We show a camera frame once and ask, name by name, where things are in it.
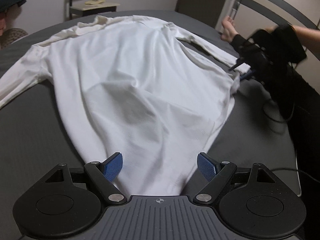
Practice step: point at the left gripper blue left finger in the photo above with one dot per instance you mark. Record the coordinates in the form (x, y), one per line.
(106, 170)

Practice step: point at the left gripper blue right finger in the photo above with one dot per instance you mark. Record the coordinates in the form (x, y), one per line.
(210, 168)

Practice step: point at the white long sleeve shirt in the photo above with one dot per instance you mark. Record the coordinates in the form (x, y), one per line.
(137, 85)

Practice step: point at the person bare foot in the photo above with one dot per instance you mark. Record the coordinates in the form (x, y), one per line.
(229, 32)

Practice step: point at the dark grey bed sheet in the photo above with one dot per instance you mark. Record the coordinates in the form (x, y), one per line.
(33, 141)

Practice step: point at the yellow item on chair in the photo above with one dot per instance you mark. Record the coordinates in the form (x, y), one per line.
(94, 2)

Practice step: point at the woven grey waste basket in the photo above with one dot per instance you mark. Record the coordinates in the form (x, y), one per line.
(12, 35)

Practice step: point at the cream and black wooden chair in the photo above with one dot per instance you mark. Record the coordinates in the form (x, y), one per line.
(90, 7)

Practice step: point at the pink hanging cloth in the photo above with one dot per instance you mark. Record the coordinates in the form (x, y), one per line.
(3, 24)

